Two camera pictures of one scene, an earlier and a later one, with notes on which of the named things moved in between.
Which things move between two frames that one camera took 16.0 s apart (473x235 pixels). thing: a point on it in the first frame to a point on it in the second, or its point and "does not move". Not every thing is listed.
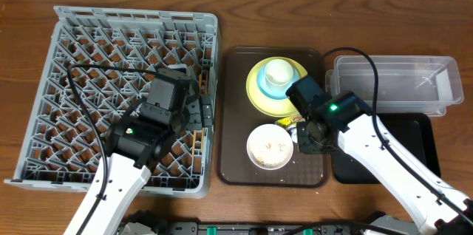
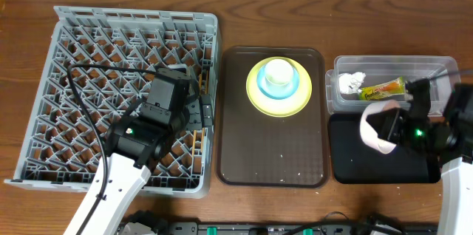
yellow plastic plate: x=278 y=108 does not move
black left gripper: x=207 y=115 does not move
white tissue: x=293 y=132 to x=350 y=83
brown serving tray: x=236 y=119 does not move
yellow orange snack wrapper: x=286 y=122 to x=395 y=87
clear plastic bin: x=423 y=85 does not move
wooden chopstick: x=194 y=142 does not move
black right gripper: x=303 y=144 to x=391 y=133
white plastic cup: x=278 y=72 does not move
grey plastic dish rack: x=94 y=66 does not move
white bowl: x=270 y=146 to x=369 y=133
